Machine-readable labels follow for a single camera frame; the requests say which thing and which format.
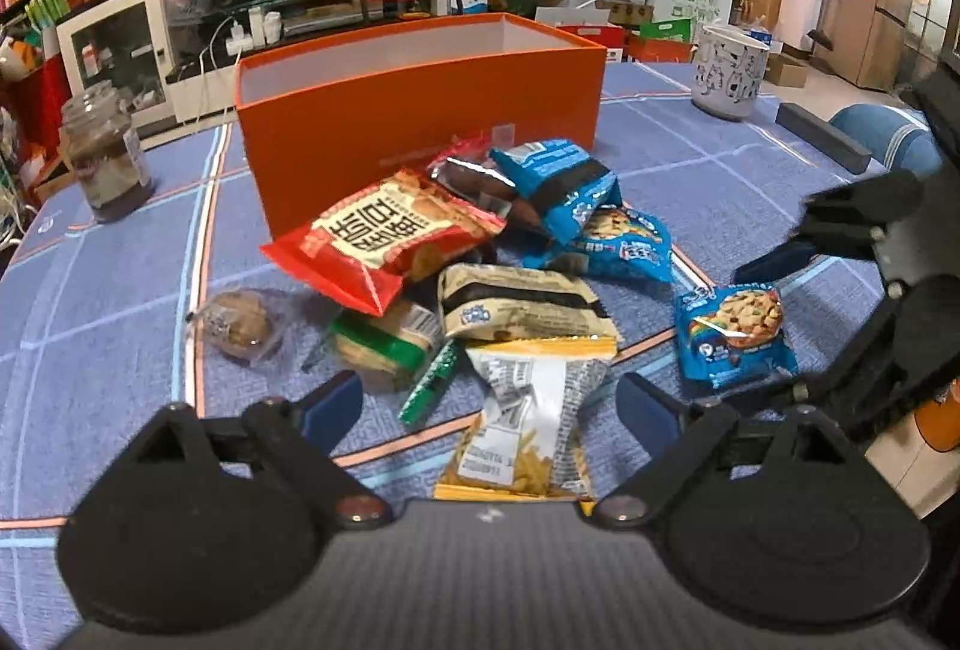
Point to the beige black-striped snack packet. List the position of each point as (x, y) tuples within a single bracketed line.
[(517, 305)]

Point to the blue cookie packet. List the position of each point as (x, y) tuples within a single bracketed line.
[(735, 335)]

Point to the blue upholstered chair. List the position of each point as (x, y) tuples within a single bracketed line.
[(892, 133)]

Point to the white glass-door cabinet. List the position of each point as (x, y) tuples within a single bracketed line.
[(112, 5)]

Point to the black rectangular block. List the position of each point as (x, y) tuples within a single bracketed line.
[(821, 136)]

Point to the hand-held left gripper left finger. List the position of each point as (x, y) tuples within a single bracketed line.
[(334, 406)]

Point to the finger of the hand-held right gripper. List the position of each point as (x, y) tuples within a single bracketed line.
[(780, 260), (900, 358)]

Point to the blue plaid tablecloth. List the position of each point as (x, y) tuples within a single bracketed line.
[(112, 290)]

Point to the tv stand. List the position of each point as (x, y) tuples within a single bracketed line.
[(322, 13)]

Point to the yellow white snack packet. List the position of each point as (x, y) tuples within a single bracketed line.
[(525, 410)]

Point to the round cookie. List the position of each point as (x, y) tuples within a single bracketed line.
[(236, 320)]

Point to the large red snack packet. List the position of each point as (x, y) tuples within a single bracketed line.
[(375, 230)]

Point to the orange cardboard box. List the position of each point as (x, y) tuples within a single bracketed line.
[(375, 133)]

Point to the dark red snack packet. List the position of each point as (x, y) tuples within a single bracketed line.
[(472, 178)]

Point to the red white carton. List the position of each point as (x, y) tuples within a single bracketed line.
[(600, 39)]

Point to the pile of snack packets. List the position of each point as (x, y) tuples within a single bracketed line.
[(570, 193)]

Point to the white patterned mug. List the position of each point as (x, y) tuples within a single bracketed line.
[(731, 73)]

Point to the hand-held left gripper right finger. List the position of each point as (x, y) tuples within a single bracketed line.
[(649, 406)]

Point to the glass jar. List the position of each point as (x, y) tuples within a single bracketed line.
[(105, 155)]

